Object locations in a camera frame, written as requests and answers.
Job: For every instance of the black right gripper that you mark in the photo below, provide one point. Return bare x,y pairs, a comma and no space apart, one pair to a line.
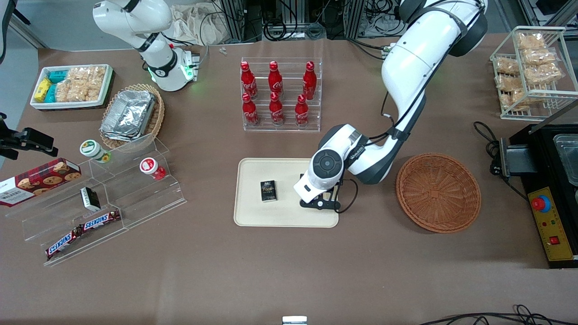
28,138

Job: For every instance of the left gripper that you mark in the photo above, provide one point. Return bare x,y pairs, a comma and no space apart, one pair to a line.
301,175

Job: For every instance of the small black sandwich box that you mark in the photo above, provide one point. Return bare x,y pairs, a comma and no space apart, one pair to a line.
91,198
268,192

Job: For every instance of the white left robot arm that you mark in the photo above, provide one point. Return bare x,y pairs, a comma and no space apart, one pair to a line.
420,54

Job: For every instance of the beige plastic serving tray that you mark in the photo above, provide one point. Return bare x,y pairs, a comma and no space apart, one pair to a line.
284,216

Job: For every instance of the aluminium foil tray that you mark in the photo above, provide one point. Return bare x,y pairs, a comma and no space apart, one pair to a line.
117,135
131,110

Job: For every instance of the light wicker basket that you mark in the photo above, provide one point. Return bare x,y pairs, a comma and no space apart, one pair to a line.
158,113

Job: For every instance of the brown round wicker basket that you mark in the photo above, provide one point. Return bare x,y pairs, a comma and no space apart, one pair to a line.
438,194

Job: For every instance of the red tartan Walkers cookie box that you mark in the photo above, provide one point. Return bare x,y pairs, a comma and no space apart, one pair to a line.
40,180

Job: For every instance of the white plastic snack bin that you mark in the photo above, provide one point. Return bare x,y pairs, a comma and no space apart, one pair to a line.
67,105

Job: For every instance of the teal snack packet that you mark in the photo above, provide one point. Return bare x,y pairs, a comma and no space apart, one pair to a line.
51,93
58,76

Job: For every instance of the green lidded sunflower snack cup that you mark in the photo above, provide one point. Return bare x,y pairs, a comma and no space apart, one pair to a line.
90,149

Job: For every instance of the yellow snack packet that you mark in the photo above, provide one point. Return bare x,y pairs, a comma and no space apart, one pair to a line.
42,90

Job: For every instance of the clear rice cracker bag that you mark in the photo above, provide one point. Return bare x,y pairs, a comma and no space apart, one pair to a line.
539,56
514,100
76,92
530,40
508,66
509,82
88,74
544,73

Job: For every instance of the red Coca-Cola bottle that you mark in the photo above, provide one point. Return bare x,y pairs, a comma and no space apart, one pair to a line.
249,110
276,110
309,80
301,112
247,79
275,79

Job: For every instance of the brown Snickers chocolate bar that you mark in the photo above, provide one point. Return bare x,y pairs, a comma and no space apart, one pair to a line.
63,243
101,220

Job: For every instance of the clear acrylic bottle rack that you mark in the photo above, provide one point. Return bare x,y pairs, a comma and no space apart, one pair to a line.
289,90

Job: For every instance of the red lidded snack cup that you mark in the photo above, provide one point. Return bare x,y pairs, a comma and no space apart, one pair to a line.
148,165

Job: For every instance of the clear acrylic stepped display stand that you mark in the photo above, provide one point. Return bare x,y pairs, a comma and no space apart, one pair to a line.
135,198

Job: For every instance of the black background stand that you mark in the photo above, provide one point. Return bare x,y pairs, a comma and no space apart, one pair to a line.
4,27

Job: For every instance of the small white device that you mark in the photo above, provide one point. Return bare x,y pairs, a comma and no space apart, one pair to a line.
294,321

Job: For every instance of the beige crumpled cloth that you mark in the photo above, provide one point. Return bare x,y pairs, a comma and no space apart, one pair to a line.
194,27

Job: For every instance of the red emergency stop button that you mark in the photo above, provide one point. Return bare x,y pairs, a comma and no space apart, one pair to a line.
541,204

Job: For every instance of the black yellow sealing machine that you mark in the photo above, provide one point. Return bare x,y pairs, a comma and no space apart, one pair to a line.
542,158

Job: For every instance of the clear plastic container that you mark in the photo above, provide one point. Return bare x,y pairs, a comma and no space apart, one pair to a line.
569,158

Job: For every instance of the aluminium frame rack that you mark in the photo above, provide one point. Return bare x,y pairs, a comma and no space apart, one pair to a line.
235,18

